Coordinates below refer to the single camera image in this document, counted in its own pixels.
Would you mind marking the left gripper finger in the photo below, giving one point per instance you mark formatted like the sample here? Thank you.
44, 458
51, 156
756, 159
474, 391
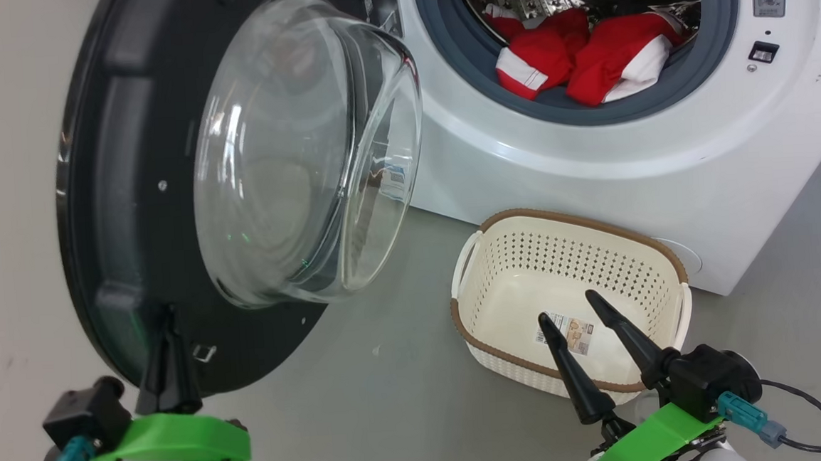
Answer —
158, 388
183, 387

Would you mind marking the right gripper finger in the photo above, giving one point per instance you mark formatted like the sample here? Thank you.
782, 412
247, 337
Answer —
638, 345
580, 384

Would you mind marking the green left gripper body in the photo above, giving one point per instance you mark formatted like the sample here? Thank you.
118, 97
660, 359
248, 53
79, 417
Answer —
174, 437

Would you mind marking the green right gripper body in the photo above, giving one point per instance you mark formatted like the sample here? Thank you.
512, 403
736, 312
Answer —
658, 436

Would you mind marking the round black glass washer door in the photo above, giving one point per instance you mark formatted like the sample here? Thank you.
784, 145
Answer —
117, 206

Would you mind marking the plain red white garment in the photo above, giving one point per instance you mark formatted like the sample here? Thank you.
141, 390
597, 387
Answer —
613, 47

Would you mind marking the red garment with white stripes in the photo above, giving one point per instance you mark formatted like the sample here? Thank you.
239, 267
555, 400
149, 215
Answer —
542, 51

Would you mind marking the white printed product label card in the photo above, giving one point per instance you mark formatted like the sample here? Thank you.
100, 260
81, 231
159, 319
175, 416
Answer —
582, 335

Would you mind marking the round white filter cover panel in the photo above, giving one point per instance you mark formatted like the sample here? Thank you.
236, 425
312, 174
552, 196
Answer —
686, 256

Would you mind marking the cream perforated laundry basket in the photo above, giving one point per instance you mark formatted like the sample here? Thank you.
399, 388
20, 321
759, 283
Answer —
527, 266

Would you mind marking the white front-load washing machine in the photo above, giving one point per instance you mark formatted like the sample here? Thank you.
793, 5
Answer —
591, 155

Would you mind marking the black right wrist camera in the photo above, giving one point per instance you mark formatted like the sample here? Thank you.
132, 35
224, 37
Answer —
712, 383

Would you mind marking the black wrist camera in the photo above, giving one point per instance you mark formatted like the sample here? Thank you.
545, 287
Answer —
87, 414
712, 383

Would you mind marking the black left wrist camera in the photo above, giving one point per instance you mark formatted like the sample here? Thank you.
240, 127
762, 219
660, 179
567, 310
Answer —
87, 414

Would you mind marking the teal right camera connector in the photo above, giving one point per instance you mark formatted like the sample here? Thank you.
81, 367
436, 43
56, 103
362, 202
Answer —
746, 416

